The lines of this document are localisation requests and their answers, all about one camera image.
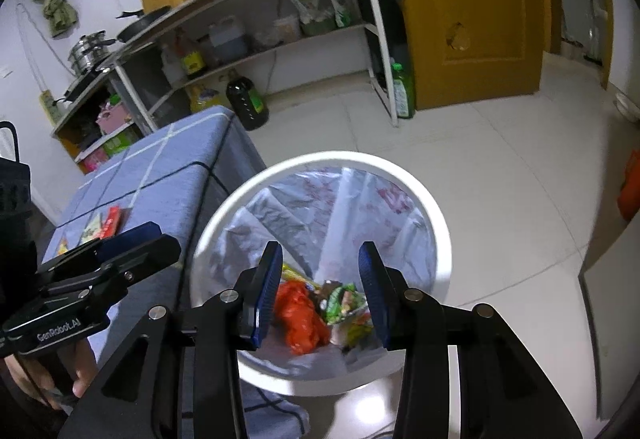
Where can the yellow packet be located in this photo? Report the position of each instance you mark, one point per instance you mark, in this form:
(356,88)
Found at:
(202,100)

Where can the green box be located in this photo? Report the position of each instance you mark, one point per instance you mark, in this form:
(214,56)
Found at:
(117,144)

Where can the red plastic bag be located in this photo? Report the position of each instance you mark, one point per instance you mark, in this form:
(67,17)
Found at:
(300,319)

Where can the white plastic tub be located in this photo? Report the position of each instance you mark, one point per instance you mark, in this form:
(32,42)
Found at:
(286,30)

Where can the translucent plastic jug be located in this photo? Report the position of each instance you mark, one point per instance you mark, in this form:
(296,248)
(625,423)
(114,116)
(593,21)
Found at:
(171,69)

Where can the crumpled yellow wrapper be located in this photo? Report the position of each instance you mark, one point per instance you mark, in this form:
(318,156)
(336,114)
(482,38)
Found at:
(62,246)

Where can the person's left hand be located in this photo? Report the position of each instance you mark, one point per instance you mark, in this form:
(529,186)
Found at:
(80,369)

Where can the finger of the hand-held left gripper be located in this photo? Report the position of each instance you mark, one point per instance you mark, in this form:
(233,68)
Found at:
(150,256)
(130,239)

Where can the orange object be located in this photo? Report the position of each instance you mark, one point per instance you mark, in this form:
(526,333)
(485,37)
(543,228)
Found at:
(630,199)

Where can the blue checked tablecloth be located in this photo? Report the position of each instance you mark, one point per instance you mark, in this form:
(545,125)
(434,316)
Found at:
(165,159)

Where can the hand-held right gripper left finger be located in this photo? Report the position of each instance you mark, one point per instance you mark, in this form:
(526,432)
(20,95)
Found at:
(265,299)

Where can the dark oil jug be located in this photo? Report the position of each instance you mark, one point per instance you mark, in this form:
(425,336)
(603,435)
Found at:
(245,104)

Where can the white bowl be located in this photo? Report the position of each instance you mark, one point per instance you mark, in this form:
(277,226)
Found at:
(627,105)

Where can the steel steamer pot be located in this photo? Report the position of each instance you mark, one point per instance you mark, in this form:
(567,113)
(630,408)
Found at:
(87,51)

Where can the yellow power strip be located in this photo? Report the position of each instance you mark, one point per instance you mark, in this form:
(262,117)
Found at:
(48,106)

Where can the yellow label soy sauce bottle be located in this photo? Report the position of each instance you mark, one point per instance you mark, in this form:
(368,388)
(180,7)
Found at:
(192,61)

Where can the plastic bag with green packets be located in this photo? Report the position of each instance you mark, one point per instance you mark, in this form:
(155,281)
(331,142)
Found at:
(315,9)

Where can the blue liquid jug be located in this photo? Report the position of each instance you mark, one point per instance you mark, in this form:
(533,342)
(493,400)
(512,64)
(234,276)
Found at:
(227,41)

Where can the white metal shelf rack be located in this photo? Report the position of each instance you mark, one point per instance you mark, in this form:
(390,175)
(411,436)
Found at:
(374,19)

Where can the white wall switch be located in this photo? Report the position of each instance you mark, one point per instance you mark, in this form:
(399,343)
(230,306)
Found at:
(5,71)

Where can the black frying pan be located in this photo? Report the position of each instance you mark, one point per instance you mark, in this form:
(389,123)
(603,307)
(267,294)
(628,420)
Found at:
(145,21)

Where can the red wrapper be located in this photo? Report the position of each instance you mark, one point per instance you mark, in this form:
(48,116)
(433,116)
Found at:
(112,221)

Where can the low wooden cabinet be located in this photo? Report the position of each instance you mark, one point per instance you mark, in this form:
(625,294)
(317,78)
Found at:
(62,139)

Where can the green plastic bottle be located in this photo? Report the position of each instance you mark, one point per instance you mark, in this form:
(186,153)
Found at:
(402,94)

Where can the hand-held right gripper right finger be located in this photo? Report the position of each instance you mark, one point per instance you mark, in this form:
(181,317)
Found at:
(375,304)

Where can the yellow wooden door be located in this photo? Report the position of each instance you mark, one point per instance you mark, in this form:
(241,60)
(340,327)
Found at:
(475,19)

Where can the white round trash bin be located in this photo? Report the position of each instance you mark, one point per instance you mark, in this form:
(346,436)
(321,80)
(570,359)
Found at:
(325,159)

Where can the black induction cooker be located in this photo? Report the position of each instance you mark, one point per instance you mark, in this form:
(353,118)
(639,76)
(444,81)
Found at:
(85,84)

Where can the pink plastic basket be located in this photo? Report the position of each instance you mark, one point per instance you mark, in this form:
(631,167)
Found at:
(112,119)

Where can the pink box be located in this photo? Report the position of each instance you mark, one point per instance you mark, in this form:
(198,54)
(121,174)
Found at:
(95,161)

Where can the green snack packet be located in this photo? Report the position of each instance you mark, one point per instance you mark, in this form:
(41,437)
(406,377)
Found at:
(342,304)

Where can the translucent plastic bin liner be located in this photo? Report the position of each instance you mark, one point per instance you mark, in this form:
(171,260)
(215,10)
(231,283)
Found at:
(350,219)

